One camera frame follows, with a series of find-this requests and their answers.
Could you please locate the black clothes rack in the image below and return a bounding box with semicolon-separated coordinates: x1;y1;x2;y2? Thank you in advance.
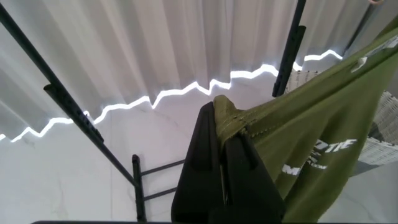
0;0;307;222

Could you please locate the white laundry basket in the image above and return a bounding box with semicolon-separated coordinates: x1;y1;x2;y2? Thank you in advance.
284;70;398;166

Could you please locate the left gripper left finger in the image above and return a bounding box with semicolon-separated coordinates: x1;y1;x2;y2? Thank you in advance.
170;101;226;223

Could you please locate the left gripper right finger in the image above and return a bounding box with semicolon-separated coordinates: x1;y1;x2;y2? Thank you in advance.
217;133;286;223

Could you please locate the green sleeveless shirt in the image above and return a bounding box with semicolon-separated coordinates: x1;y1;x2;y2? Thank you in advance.
213;15;398;223

